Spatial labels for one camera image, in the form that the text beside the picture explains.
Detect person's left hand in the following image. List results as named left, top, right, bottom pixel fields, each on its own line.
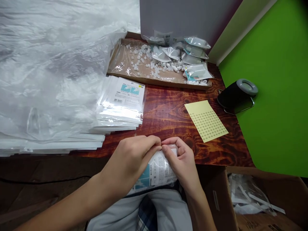
left=100, top=135, right=166, bottom=193

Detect person's right hand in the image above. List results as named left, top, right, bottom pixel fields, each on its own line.
left=162, top=137, right=201, bottom=186

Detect white blue-label packet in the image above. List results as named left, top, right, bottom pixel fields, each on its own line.
left=129, top=143, right=180, bottom=194

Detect brown cardboard box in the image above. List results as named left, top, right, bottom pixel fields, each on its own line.
left=192, top=164, right=308, bottom=231

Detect yellow sticker sheet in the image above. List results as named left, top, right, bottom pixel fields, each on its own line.
left=184, top=100, right=229, bottom=144

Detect stack of flat white pouches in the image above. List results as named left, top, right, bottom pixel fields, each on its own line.
left=0, top=75, right=146, bottom=157

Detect person's legs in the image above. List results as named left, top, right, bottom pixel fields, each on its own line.
left=86, top=185, right=193, bottom=231

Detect pile of clear plastic strips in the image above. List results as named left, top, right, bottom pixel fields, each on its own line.
left=227, top=173, right=286, bottom=215

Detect black cylinder with grey lid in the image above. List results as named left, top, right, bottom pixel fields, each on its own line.
left=216, top=78, right=259, bottom=115

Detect shallow cardboard tray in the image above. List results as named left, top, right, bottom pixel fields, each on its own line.
left=107, top=37, right=213, bottom=91

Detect pile of white plastic parts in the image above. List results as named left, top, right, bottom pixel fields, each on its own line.
left=125, top=43, right=209, bottom=86

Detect heap of sealed clear packs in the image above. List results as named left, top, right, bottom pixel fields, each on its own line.
left=141, top=30, right=215, bottom=83

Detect large clear plastic bag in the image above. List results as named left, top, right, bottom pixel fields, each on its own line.
left=0, top=0, right=141, bottom=145

